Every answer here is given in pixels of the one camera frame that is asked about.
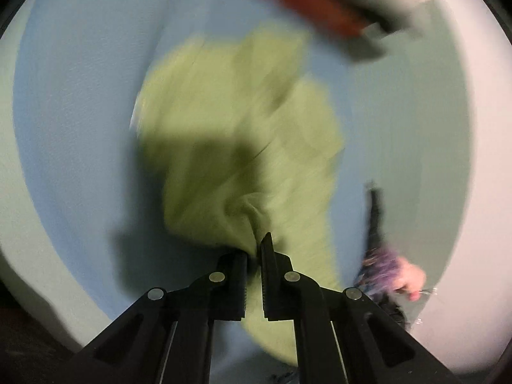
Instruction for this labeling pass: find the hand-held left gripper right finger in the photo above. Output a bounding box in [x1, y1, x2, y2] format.
[260, 231, 460, 384]

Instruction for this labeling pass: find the green bed sheet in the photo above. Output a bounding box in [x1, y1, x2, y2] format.
[0, 0, 481, 353]

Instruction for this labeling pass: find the red box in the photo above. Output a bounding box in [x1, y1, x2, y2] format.
[236, 0, 385, 38]

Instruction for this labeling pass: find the pink purple plush toy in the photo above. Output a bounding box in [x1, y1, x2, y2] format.
[356, 248, 428, 300]

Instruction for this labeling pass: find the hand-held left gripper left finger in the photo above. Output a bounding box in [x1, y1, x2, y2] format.
[60, 250, 249, 384]

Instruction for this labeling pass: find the green shirt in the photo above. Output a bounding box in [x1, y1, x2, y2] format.
[130, 24, 348, 369]

